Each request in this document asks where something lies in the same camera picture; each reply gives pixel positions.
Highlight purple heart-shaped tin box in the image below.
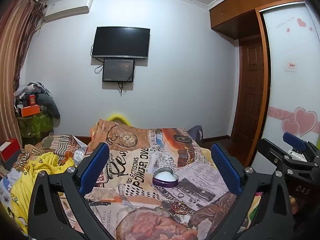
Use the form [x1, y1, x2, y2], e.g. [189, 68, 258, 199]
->
[152, 168, 178, 188]

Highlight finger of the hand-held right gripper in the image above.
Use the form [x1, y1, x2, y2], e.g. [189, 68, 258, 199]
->
[257, 138, 318, 180]
[282, 132, 320, 161]

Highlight wooden overhead cabinets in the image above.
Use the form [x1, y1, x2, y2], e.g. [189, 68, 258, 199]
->
[209, 0, 304, 40]

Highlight pile of clothes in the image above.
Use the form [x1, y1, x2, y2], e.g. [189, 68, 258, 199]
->
[14, 81, 52, 110]

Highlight striped brown curtain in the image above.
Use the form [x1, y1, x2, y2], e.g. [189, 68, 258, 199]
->
[0, 0, 47, 148]

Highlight white heart-print wardrobe door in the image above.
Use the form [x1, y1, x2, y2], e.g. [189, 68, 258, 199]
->
[262, 2, 320, 157]

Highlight striped bed sheet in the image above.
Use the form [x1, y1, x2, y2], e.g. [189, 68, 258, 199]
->
[15, 134, 88, 172]

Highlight small black wall monitor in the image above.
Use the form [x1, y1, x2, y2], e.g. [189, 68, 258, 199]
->
[102, 58, 136, 83]

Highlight orange box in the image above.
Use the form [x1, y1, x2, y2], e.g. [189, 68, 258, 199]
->
[21, 105, 42, 117]

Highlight yellow garment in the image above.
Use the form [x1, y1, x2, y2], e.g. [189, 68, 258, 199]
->
[10, 152, 76, 235]

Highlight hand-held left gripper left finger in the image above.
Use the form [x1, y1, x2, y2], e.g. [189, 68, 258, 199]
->
[27, 142, 118, 240]

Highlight black monitor cable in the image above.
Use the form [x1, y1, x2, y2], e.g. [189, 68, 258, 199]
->
[117, 81, 133, 97]

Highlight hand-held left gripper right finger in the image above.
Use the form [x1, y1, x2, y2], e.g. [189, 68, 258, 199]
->
[205, 142, 295, 240]

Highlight black wall television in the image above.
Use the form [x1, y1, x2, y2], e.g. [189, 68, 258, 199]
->
[91, 26, 151, 60]

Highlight red gold beaded bracelet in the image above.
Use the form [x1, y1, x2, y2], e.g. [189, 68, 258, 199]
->
[171, 201, 190, 215]

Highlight yellow pillow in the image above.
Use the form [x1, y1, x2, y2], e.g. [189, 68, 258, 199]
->
[107, 113, 131, 126]

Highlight green patterned bag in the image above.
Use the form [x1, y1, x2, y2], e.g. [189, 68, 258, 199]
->
[17, 110, 54, 138]

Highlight white air conditioner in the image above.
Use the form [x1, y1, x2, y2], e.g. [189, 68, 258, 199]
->
[44, 0, 94, 22]

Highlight yellow fleece bed sheet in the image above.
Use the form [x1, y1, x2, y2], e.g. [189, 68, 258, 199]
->
[199, 147, 217, 169]

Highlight brown wooden door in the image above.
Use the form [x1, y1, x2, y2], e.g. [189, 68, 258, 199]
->
[231, 36, 270, 143]

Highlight dark blue bag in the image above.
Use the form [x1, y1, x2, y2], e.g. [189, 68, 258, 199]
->
[187, 125, 204, 143]

